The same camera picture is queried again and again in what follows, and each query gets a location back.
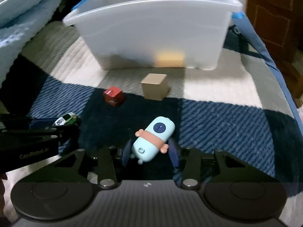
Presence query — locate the patchwork quilt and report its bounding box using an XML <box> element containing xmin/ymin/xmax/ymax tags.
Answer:
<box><xmin>0</xmin><ymin>16</ymin><xmax>303</xmax><ymax>190</ymax></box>

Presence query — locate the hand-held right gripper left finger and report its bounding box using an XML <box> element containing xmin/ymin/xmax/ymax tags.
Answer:
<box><xmin>39</xmin><ymin>139</ymin><xmax>132</xmax><ymax>190</ymax></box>

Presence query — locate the white translucent plastic container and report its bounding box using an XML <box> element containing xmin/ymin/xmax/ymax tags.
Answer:
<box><xmin>63</xmin><ymin>0</ymin><xmax>244</xmax><ymax>71</ymax></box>

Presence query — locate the plain wooden cube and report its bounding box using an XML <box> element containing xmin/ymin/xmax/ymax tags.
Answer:
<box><xmin>141</xmin><ymin>73</ymin><xmax>169</xmax><ymax>101</ymax></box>

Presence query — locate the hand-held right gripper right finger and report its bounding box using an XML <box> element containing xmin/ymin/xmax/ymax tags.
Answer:
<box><xmin>167</xmin><ymin>139</ymin><xmax>269</xmax><ymax>190</ymax></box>

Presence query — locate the white and green toy car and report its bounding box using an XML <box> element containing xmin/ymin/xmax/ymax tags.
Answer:
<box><xmin>52</xmin><ymin>112</ymin><xmax>78</xmax><ymax>127</ymax></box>

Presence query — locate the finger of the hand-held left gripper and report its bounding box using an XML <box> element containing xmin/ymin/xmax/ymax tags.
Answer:
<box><xmin>0</xmin><ymin>114</ymin><xmax>57</xmax><ymax>130</ymax></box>
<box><xmin>30</xmin><ymin>124</ymin><xmax>80</xmax><ymax>148</ymax></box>

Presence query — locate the small red cube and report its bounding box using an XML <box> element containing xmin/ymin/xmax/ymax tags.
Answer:
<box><xmin>103</xmin><ymin>87</ymin><xmax>124</xmax><ymax>106</ymax></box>

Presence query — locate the light blue capsule toy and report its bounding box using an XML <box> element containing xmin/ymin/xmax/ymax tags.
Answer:
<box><xmin>130</xmin><ymin>116</ymin><xmax>176</xmax><ymax>165</ymax></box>

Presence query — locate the brown wooden door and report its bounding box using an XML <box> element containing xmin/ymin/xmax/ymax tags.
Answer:
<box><xmin>246</xmin><ymin>0</ymin><xmax>303</xmax><ymax>100</ymax></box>

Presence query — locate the printed light blue comforter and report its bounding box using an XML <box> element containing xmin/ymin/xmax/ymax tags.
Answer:
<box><xmin>0</xmin><ymin>0</ymin><xmax>74</xmax><ymax>27</ymax></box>

